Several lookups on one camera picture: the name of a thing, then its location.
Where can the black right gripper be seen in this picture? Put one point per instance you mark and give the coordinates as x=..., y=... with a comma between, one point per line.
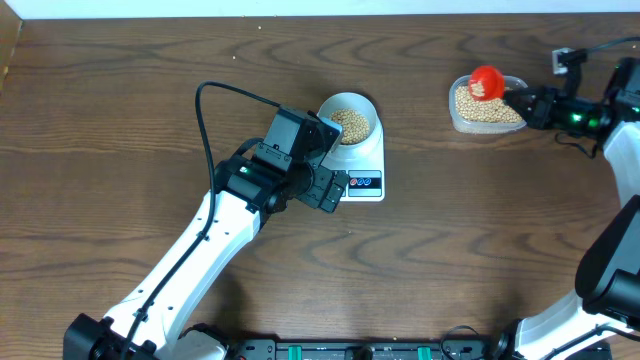
x=542, y=106

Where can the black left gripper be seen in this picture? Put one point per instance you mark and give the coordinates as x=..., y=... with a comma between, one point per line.
x=321, y=179

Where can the red measuring scoop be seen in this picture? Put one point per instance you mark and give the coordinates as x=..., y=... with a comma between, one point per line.
x=486, y=83

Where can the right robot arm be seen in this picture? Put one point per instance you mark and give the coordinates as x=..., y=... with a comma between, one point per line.
x=605, y=297

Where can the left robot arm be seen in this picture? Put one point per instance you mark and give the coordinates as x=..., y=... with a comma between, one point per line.
x=150, y=322

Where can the white digital kitchen scale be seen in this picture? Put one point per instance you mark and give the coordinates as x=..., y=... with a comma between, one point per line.
x=364, y=164

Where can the white bowl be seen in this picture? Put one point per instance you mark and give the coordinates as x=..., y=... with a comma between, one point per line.
x=356, y=115

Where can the clear plastic soybean container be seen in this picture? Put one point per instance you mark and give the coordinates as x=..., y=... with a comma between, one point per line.
x=480, y=117

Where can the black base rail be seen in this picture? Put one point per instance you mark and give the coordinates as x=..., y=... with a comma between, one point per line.
x=360, y=350

